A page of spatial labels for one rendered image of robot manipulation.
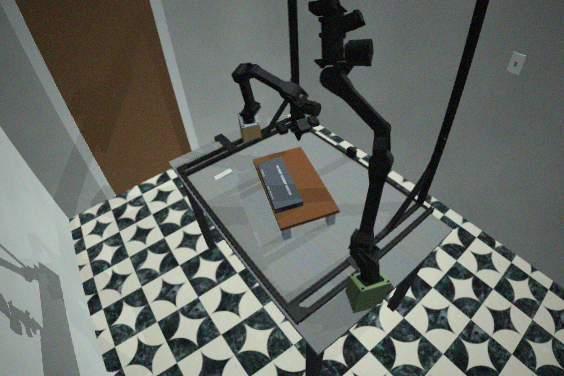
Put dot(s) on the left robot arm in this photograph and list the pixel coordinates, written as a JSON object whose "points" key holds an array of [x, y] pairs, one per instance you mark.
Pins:
{"points": [[334, 79]]}

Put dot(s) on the grey network switch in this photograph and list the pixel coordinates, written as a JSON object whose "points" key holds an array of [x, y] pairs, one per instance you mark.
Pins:
{"points": [[279, 185]]}

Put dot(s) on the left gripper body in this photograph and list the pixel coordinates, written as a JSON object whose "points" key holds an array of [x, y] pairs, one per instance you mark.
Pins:
{"points": [[329, 30]]}

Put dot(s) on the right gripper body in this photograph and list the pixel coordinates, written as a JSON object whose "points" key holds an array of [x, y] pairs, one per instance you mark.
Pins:
{"points": [[282, 127]]}

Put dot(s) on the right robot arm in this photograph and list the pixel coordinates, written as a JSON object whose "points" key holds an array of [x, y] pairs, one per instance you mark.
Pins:
{"points": [[288, 90]]}

